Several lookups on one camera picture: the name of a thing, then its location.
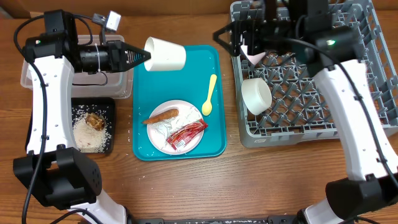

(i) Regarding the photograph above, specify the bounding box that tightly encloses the pink bowl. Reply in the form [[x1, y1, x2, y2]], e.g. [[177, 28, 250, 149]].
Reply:
[[241, 45, 266, 65]]

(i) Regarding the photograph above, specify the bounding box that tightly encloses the white cup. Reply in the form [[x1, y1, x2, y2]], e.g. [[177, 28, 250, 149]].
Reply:
[[144, 37, 187, 72]]

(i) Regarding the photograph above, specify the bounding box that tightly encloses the white bowl with food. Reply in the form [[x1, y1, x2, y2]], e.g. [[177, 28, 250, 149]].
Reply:
[[241, 78, 272, 115]]

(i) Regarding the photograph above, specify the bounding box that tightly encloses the orange carrot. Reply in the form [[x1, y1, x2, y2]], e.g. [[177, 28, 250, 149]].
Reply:
[[142, 109, 179, 124]]

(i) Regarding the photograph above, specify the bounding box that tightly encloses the white napkin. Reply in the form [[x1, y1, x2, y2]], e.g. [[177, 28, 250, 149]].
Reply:
[[149, 106, 202, 140]]

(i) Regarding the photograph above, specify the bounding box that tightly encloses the yellow plastic spoon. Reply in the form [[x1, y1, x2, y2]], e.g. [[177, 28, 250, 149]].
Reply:
[[201, 74, 217, 116]]

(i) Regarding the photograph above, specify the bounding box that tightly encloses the red snack wrapper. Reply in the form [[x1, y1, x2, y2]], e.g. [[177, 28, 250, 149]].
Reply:
[[166, 119, 208, 151]]

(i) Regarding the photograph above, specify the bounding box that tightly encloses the pink plate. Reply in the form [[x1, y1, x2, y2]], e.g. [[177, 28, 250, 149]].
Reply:
[[147, 100, 205, 156]]

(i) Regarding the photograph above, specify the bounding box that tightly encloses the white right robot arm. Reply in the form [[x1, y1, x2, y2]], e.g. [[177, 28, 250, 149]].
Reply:
[[213, 1, 397, 223]]

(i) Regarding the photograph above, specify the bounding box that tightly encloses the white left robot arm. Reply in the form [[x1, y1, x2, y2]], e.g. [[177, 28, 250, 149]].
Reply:
[[13, 9, 151, 223]]

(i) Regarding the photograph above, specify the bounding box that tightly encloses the black waste tray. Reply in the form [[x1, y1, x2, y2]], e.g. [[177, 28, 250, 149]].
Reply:
[[24, 96, 116, 155]]

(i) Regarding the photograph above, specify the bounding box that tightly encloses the grey dishwasher rack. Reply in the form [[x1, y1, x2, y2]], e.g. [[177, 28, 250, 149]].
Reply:
[[231, 1, 397, 147]]

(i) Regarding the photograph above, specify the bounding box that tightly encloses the clear plastic bin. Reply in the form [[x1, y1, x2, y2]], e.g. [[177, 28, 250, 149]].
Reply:
[[20, 34, 134, 100]]

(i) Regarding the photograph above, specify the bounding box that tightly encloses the brown food scrap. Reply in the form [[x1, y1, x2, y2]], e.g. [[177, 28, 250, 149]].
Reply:
[[85, 113, 106, 131]]

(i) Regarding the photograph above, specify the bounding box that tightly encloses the teal serving tray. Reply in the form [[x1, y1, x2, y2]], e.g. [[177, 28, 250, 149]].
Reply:
[[132, 45, 227, 161]]

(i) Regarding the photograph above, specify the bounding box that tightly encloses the spilled white rice pile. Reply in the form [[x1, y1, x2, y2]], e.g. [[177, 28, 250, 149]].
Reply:
[[72, 105, 113, 154]]

